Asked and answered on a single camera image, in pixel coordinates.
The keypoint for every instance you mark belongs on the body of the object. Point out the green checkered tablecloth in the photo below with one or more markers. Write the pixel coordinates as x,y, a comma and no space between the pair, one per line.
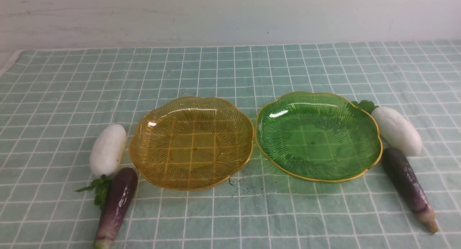
54,104

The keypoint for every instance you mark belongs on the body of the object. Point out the green glass plate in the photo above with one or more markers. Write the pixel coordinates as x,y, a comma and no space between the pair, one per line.
318,137

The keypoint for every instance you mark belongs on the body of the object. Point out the amber glass plate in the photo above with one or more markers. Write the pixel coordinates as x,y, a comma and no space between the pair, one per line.
192,143

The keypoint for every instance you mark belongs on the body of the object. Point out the purple eggplant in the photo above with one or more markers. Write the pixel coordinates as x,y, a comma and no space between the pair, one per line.
403,178
121,191

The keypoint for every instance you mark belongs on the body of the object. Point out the white radish with leaves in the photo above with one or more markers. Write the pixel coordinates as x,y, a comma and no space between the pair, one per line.
394,128
104,161

